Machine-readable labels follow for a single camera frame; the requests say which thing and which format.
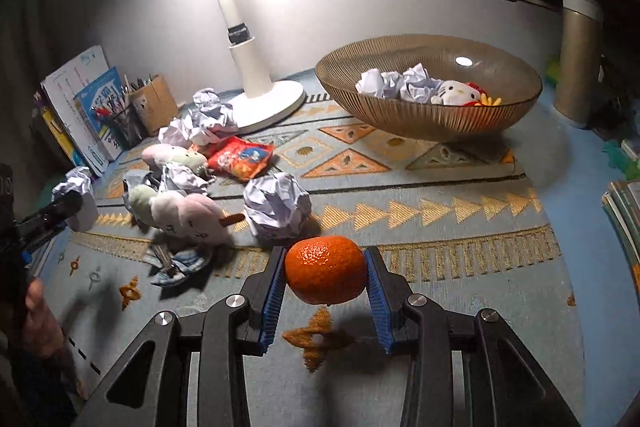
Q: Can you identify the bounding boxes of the patterned blue table mat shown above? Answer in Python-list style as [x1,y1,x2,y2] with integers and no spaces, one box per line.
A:
[42,102,585,426]

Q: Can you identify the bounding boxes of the amber ribbed glass bowl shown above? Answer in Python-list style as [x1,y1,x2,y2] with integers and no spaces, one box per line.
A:
[316,35,542,142]

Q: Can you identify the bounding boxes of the blue cover book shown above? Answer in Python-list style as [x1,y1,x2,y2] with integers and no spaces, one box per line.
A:
[74,67,125,161]

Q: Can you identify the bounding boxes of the pastel dango plush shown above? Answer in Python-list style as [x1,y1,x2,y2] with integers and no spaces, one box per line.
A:
[142,143,207,176]
[124,184,245,245]

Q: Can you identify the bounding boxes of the red snack packet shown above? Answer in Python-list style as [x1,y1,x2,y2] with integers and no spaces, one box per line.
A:
[207,136,273,182]

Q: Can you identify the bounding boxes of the pastel dango plush front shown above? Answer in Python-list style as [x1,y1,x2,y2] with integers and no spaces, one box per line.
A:
[124,184,245,245]

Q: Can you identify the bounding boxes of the large paper ball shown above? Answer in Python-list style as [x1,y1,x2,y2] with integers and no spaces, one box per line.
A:
[243,172,312,241]

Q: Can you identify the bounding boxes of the white cover book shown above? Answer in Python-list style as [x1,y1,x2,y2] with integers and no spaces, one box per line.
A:
[40,44,113,178]

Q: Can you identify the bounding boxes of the paper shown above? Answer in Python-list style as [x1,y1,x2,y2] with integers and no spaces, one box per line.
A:
[124,160,216,198]
[355,63,442,104]
[52,167,99,232]
[158,88,239,148]

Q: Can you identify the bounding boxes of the blue denim hair clip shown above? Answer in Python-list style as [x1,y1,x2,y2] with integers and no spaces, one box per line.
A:
[142,244,213,288]

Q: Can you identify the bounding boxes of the black mesh pen holder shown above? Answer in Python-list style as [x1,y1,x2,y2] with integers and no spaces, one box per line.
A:
[106,104,148,150]

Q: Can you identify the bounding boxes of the crumpled paper in bowl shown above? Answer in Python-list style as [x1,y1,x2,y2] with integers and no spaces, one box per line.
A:
[355,63,442,104]

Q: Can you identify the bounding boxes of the stacked books at right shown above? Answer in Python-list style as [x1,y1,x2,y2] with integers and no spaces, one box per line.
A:
[601,180,640,294]

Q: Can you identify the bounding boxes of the white desk lamp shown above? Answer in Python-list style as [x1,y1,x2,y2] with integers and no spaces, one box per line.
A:
[217,0,306,134]

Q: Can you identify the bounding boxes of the person hand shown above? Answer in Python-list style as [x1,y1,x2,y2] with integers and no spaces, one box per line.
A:
[24,279,65,359]

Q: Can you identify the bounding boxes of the cardboard pen holder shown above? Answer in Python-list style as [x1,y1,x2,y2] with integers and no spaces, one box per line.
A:
[129,75,179,135]

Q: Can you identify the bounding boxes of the hello kitty plush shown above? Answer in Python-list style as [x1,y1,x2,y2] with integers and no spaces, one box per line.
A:
[431,80,485,106]

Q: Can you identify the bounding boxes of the gold thermos bottle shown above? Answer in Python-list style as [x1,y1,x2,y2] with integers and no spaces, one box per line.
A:
[553,0,603,128]

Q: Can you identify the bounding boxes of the orange tangerine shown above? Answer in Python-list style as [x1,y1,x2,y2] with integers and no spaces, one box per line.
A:
[284,236,368,306]

